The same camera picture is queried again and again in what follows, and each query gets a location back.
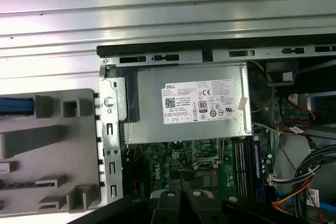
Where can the black open PC case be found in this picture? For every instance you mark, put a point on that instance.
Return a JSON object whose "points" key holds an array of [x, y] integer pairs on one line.
{"points": [[183, 51]]}

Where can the grey plastic parts rack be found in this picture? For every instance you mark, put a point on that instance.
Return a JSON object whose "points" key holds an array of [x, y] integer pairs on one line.
{"points": [[52, 145]]}

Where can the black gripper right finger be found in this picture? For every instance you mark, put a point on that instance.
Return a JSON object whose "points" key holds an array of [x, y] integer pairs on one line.
{"points": [[199, 208]]}

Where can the hard disk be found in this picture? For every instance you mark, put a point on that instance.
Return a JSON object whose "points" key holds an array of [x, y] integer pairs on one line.
{"points": [[15, 106]]}

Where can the black RAM slot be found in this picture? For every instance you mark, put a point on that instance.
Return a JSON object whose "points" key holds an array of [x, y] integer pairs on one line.
{"points": [[244, 166], [237, 166]]}

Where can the RAM stick with blue label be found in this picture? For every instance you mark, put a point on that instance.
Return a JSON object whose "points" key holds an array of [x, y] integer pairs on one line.
{"points": [[15, 183]]}

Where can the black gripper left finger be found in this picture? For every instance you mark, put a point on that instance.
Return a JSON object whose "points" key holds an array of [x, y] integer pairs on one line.
{"points": [[168, 208]]}

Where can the metal socket cover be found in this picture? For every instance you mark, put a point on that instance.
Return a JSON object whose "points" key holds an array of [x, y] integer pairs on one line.
{"points": [[210, 165]]}

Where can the grey Dell power supply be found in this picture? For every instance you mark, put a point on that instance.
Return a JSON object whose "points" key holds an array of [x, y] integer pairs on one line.
{"points": [[149, 124]]}

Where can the green motherboard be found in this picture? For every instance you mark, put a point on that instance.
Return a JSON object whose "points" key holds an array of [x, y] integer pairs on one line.
{"points": [[162, 163]]}

